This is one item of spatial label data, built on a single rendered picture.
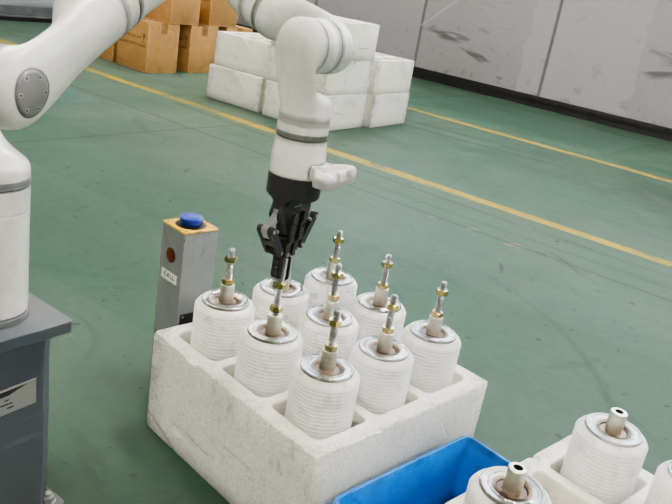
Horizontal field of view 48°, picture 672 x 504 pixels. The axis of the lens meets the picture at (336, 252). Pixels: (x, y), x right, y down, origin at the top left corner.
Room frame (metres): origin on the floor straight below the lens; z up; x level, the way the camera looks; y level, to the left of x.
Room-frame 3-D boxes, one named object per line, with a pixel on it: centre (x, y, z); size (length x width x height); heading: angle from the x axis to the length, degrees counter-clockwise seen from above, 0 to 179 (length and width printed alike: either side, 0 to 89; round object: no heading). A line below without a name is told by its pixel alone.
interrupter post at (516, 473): (0.72, -0.24, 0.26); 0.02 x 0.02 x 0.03
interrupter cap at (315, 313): (1.09, -0.01, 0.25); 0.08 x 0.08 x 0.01
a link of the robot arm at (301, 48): (0.99, 0.08, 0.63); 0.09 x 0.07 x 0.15; 142
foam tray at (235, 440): (1.09, -0.01, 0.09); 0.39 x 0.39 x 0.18; 48
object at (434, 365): (1.10, -0.17, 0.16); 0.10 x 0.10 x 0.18
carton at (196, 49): (5.07, 1.20, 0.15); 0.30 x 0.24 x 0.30; 57
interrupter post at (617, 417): (0.89, -0.41, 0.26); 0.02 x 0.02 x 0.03
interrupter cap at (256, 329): (1.00, 0.07, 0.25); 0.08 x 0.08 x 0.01
